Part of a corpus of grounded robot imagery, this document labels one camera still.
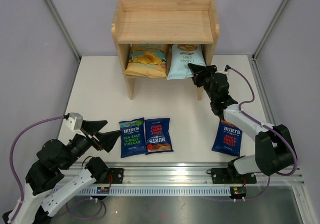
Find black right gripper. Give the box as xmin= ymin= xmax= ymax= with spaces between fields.
xmin=188 ymin=63 xmax=218 ymax=102

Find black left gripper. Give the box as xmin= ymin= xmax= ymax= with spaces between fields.
xmin=60 ymin=120 xmax=122 ymax=170

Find light blue cassava chips bag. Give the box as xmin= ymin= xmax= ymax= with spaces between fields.
xmin=167 ymin=44 xmax=206 ymax=80

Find blue Burts sea salt bag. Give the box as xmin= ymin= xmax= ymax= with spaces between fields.
xmin=119 ymin=118 xmax=147 ymax=158

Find tan kettle cooked chips bag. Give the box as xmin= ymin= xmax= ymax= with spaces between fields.
xmin=124 ymin=43 xmax=169 ymax=78

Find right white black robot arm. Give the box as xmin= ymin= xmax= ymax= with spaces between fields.
xmin=188 ymin=63 xmax=298 ymax=182

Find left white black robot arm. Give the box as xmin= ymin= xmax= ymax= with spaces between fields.
xmin=2 ymin=113 xmax=122 ymax=224

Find wooden two-tier shelf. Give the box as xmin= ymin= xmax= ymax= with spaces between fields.
xmin=110 ymin=0 xmax=221 ymax=101

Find blue Burts chilli bag centre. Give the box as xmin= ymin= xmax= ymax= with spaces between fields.
xmin=144 ymin=118 xmax=174 ymax=155

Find blue burts chilli bag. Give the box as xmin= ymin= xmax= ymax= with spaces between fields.
xmin=211 ymin=120 xmax=243 ymax=157
xmin=144 ymin=118 xmax=174 ymax=155

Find blue Burts chilli bag right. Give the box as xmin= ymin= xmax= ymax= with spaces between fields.
xmin=211 ymin=120 xmax=243 ymax=157

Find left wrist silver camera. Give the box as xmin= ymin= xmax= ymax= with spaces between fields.
xmin=63 ymin=112 xmax=84 ymax=136

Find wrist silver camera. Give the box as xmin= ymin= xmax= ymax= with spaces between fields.
xmin=224 ymin=65 xmax=231 ymax=75
xmin=63 ymin=112 xmax=84 ymax=136

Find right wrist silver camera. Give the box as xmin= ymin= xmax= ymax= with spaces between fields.
xmin=224 ymin=65 xmax=231 ymax=75

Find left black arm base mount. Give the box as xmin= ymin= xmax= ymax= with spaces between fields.
xmin=101 ymin=168 xmax=124 ymax=184

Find aluminium rail frame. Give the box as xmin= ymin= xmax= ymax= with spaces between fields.
xmin=32 ymin=161 xmax=306 ymax=185

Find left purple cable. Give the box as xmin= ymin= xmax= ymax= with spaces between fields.
xmin=8 ymin=115 xmax=71 ymax=205

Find white slotted cable duct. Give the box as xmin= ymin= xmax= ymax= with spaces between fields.
xmin=76 ymin=185 xmax=231 ymax=197

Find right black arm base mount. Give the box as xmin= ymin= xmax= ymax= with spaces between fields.
xmin=206 ymin=168 xmax=257 ymax=184

